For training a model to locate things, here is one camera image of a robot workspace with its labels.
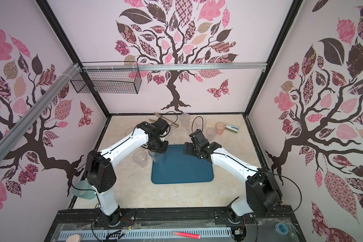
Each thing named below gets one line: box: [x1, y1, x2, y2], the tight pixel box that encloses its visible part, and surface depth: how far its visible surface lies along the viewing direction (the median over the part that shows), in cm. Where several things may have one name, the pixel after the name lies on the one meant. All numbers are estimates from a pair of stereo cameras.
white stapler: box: [225, 124, 240, 134], surface depth 111 cm
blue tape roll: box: [274, 222, 289, 235], surface depth 71 cm
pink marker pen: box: [172, 231, 201, 239], surface depth 71 cm
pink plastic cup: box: [215, 122, 226, 136], surface depth 108 cm
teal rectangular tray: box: [151, 144, 214, 185], surface depth 92 cm
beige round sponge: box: [65, 233, 83, 242], surface depth 69 cm
